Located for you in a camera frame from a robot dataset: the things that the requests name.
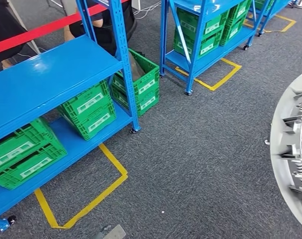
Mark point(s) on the grey plastic wheel cover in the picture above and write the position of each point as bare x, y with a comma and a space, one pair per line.
281, 148

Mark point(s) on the blue metal shelf rack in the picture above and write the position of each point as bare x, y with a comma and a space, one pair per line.
281, 5
177, 61
41, 76

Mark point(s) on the green plastic folding crate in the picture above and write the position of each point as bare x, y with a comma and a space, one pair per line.
66, 109
262, 4
240, 19
48, 145
185, 43
151, 72

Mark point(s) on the grey sheet in crate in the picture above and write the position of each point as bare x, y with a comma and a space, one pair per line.
137, 67

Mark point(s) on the yellow floor tape outline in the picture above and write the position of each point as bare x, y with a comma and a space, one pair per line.
116, 161

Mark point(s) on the red barrier belt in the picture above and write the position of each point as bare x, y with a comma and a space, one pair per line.
41, 31

